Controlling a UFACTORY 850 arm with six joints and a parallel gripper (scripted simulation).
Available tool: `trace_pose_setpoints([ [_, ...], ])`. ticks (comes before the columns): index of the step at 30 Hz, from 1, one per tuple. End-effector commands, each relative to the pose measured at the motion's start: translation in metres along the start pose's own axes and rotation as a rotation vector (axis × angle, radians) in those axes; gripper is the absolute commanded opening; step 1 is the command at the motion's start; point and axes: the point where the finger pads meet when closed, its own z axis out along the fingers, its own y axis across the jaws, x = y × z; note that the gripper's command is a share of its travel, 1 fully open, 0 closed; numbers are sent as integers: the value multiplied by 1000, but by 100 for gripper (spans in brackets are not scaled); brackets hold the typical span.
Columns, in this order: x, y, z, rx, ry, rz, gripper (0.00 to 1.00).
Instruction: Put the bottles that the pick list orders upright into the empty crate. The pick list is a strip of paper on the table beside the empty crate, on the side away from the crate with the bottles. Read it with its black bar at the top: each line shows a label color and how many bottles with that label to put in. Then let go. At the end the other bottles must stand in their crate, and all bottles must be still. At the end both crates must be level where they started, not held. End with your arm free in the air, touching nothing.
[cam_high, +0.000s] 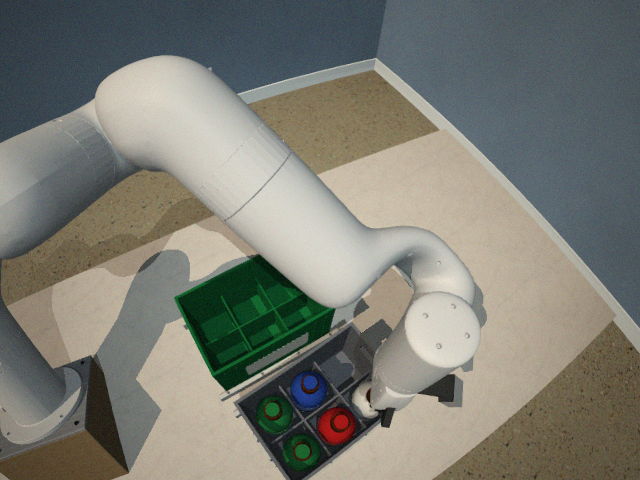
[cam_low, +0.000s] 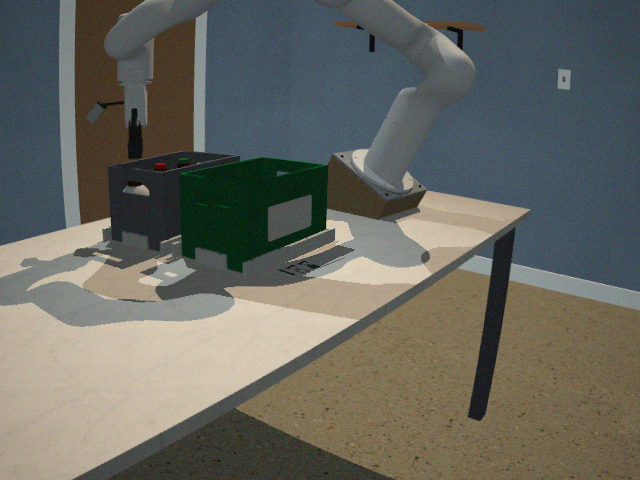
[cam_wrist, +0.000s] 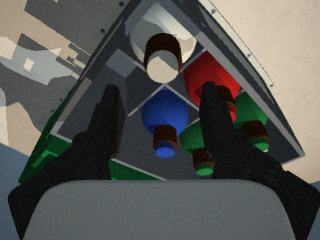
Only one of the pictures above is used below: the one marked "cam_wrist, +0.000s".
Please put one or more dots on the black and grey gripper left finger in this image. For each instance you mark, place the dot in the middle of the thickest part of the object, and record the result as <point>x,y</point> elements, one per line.
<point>79,162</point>

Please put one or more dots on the red bottle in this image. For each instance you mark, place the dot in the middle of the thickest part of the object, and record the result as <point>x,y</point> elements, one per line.
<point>207,68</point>

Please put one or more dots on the green crate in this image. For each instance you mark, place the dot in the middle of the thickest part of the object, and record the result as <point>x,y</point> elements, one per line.
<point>55,146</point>

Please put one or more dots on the green glass bottle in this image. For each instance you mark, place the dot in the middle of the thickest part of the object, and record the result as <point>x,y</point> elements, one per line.
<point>251,119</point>

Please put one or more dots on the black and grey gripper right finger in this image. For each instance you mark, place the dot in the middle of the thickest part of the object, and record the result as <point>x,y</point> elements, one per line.
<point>229,147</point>

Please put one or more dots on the grey bottle crate with dividers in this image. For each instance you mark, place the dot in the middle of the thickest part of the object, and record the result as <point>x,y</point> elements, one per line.
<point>127,72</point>

